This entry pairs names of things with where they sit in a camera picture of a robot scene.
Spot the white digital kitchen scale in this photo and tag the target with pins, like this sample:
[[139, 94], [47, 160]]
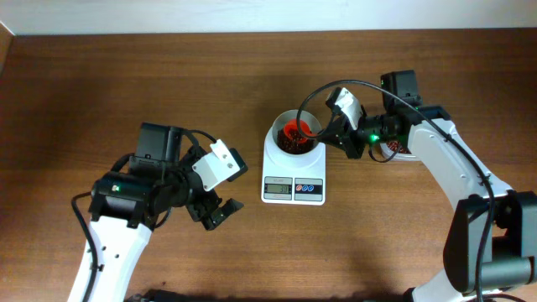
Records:
[[293, 179]]

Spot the orange measuring scoop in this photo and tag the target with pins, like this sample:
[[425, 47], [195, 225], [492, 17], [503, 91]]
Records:
[[297, 132]]

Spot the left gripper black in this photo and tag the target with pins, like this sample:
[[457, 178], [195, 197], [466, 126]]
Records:
[[208, 202]]

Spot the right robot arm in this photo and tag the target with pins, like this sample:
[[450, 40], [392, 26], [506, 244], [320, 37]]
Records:
[[491, 245]]

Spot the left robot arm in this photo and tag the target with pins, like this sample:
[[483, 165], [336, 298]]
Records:
[[117, 233]]

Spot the red beans pile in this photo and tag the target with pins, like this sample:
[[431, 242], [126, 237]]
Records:
[[396, 146]]

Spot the red beans in bowl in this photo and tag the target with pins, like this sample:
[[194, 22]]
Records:
[[291, 146]]

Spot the white round bowl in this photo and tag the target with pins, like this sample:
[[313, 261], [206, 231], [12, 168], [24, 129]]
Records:
[[283, 118]]

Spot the clear plastic bean container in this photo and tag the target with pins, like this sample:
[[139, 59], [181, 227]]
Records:
[[386, 153]]

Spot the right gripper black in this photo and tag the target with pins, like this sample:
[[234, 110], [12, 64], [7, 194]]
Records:
[[344, 137]]

